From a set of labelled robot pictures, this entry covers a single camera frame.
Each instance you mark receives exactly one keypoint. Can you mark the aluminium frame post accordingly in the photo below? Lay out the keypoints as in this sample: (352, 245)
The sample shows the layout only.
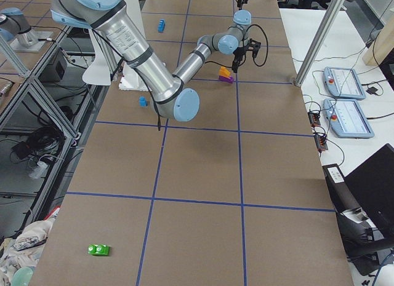
(323, 29)

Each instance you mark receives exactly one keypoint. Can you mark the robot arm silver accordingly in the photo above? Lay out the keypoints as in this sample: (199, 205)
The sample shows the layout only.
(169, 95)

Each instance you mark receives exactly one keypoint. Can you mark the orange trapezoid block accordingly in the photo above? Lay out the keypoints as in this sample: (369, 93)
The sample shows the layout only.
(224, 72)

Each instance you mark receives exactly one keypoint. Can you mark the green brick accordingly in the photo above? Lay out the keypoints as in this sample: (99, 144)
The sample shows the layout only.
(98, 249)

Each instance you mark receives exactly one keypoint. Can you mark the orange relay board near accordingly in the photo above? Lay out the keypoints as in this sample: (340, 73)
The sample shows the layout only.
(320, 141)

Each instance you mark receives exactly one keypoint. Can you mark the small blue block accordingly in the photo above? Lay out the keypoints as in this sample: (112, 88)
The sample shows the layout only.
(143, 102)

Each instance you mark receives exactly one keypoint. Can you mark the orange relay board far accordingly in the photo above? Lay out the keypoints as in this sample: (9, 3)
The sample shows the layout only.
(314, 118)

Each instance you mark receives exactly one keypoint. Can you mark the patterned cloth bag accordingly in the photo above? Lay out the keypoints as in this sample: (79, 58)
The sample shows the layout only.
(25, 250)

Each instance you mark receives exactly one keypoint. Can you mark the far teach pendant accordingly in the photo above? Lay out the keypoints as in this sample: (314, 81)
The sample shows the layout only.
(343, 83)

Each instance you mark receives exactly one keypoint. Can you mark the purple trapezoid block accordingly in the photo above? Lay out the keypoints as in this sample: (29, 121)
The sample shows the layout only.
(229, 79)

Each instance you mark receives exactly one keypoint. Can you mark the near teach pendant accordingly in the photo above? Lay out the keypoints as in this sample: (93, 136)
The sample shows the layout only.
(346, 118)

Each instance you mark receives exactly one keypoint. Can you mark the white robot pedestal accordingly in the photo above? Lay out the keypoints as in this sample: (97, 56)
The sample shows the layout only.
(130, 79)

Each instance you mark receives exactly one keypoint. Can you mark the orange relay board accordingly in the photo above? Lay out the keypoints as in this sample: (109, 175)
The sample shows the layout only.
(314, 118)
(320, 141)

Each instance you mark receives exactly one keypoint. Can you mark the teach pendant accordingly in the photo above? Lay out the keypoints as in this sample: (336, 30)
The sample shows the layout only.
(343, 83)
(346, 118)

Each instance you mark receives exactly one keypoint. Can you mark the long blue brick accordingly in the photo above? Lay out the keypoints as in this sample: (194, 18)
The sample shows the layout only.
(161, 25)

